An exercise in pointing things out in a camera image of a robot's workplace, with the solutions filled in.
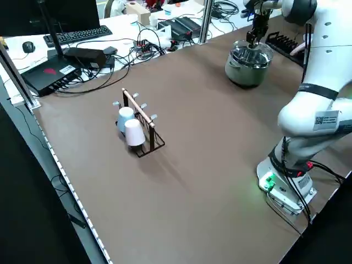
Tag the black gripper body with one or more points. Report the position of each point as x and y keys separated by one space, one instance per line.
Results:
x=260 y=22

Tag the glass pot lid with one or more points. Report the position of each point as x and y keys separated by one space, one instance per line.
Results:
x=261 y=55

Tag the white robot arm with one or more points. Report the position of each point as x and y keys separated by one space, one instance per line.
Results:
x=308 y=123

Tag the stainless steel pot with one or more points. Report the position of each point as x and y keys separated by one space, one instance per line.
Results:
x=244 y=74

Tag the pale pink plate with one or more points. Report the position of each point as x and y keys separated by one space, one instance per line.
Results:
x=299 y=48

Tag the black dish rack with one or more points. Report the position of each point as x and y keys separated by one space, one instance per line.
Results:
x=283 y=44

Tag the black power supply unit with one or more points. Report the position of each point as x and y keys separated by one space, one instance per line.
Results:
x=184 y=24

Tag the white paper cup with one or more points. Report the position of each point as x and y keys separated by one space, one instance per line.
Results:
x=153 y=20

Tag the grey usb hub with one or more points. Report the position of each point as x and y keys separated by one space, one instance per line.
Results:
x=143 y=46

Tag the cardboard box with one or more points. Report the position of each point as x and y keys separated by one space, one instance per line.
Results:
x=140 y=13

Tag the small black adapter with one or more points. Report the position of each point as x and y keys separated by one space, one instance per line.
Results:
x=110 y=50

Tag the light blue cup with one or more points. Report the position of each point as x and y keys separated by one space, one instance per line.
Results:
x=125 y=118

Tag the pale pink cup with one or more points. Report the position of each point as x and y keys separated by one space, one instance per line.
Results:
x=134 y=133

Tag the black power brick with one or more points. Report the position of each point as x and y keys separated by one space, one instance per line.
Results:
x=85 y=55

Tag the black keyboard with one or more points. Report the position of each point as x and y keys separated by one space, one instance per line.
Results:
x=79 y=34

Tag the black computer monitor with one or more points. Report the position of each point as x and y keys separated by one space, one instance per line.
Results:
x=55 y=13

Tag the black monitor stand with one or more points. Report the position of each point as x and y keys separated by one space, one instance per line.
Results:
x=52 y=33

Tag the black box with red logo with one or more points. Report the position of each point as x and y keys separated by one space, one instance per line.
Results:
x=46 y=74

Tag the black computer mouse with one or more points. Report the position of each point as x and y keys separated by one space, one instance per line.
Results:
x=28 y=46

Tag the aluminium frame post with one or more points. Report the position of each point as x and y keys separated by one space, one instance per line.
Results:
x=19 y=79
x=206 y=22

